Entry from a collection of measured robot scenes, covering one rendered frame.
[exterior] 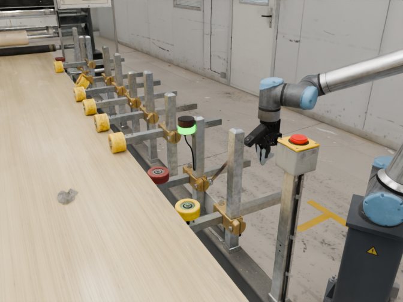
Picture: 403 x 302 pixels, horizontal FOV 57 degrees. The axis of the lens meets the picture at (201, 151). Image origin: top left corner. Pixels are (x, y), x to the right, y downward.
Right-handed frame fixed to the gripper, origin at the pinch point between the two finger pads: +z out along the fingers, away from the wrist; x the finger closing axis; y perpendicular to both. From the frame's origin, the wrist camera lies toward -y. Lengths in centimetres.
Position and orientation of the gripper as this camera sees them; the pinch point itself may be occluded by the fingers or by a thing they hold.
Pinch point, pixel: (261, 162)
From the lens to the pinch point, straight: 163.1
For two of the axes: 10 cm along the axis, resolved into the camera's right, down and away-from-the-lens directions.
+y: 8.8, -2.1, 4.2
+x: -4.7, -3.9, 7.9
